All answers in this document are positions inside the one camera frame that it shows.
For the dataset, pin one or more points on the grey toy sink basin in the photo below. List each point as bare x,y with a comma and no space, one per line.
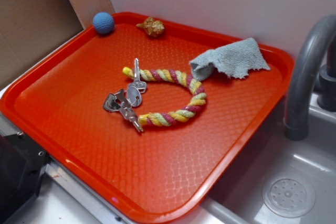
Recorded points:
237,196

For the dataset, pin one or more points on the brown seashell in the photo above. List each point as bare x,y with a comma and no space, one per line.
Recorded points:
152,27

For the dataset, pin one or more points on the multicolour twisted rope toy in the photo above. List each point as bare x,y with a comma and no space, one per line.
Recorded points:
182,115

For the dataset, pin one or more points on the grey curved faucet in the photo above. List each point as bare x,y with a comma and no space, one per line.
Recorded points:
305,77

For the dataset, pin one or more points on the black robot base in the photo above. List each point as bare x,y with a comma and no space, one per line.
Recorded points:
23,164

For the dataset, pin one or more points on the grey sink drain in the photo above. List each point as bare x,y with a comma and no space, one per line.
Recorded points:
288,195

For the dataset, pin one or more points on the light blue cloth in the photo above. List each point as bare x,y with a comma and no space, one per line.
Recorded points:
234,60

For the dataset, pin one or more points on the orange plastic tray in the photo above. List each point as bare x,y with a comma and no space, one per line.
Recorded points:
161,174

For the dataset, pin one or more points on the silver key upright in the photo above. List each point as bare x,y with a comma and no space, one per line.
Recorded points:
137,82

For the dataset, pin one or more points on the blue dimpled ball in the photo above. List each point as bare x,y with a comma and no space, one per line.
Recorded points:
103,23

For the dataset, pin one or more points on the silver bottle opener keychain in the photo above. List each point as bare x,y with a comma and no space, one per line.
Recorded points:
114,102

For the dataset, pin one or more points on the silver key with round head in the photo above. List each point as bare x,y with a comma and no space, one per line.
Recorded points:
134,96

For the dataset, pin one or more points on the dark grey faucet handle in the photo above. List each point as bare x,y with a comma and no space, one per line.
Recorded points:
326,99

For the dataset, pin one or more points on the brown cardboard panel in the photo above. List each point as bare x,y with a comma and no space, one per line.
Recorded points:
30,30

